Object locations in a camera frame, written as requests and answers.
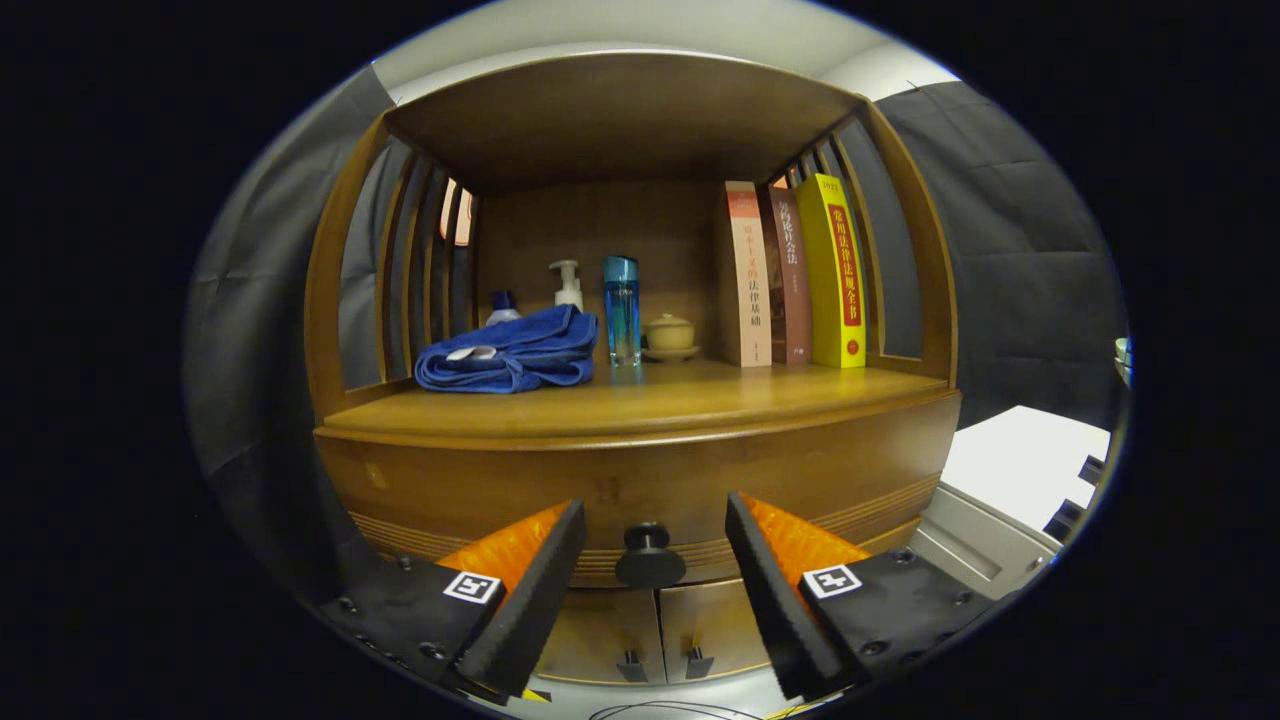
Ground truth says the yellow lidded teacup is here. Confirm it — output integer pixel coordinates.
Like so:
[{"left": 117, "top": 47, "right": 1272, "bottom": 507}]
[{"left": 641, "top": 313, "right": 701, "bottom": 363}]

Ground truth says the wooden countertop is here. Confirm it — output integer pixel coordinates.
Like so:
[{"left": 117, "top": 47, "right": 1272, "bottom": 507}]
[{"left": 322, "top": 360, "right": 951, "bottom": 443}]

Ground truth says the black backdrop cloth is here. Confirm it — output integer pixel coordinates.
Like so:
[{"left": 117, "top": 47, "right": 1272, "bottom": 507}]
[{"left": 185, "top": 65, "right": 1126, "bottom": 601}]

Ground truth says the yellow book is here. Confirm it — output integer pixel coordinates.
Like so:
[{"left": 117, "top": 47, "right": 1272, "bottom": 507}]
[{"left": 795, "top": 173, "right": 868, "bottom": 369}]

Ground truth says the orange and white book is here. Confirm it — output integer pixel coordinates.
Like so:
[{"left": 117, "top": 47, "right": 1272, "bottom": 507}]
[{"left": 722, "top": 181, "right": 773, "bottom": 368}]

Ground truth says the white pump bottle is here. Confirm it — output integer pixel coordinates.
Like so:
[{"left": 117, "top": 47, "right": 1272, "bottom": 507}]
[{"left": 548, "top": 260, "right": 584, "bottom": 313}]

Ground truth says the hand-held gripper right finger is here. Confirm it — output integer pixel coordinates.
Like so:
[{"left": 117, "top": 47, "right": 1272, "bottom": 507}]
[{"left": 725, "top": 490, "right": 1001, "bottom": 701}]

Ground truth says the blue towel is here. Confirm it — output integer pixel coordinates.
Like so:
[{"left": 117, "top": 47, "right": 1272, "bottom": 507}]
[{"left": 414, "top": 304, "right": 599, "bottom": 394}]

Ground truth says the black floor cable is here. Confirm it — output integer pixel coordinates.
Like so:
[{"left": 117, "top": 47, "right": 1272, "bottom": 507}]
[{"left": 590, "top": 700, "right": 766, "bottom": 720}]

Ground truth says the brown book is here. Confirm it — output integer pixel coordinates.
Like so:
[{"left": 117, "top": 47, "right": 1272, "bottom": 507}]
[{"left": 765, "top": 187, "right": 813, "bottom": 365}]

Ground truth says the wooden cabinet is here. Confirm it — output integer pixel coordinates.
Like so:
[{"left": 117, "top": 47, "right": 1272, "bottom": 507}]
[{"left": 303, "top": 50, "right": 963, "bottom": 691}]

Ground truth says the wooden cabinet door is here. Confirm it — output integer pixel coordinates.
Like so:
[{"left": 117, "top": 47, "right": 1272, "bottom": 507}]
[
  {"left": 535, "top": 585, "right": 666, "bottom": 686},
  {"left": 658, "top": 575, "right": 776, "bottom": 683}
]

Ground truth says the wooden drawer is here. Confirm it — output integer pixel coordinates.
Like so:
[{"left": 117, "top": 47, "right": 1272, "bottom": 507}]
[{"left": 315, "top": 392, "right": 963, "bottom": 591}]

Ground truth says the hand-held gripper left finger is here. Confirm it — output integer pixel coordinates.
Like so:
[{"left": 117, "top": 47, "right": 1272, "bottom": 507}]
[{"left": 320, "top": 498, "right": 589, "bottom": 701}]

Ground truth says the blue glass bottle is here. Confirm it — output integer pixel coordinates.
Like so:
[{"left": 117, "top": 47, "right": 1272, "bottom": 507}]
[{"left": 602, "top": 255, "right": 642, "bottom": 367}]

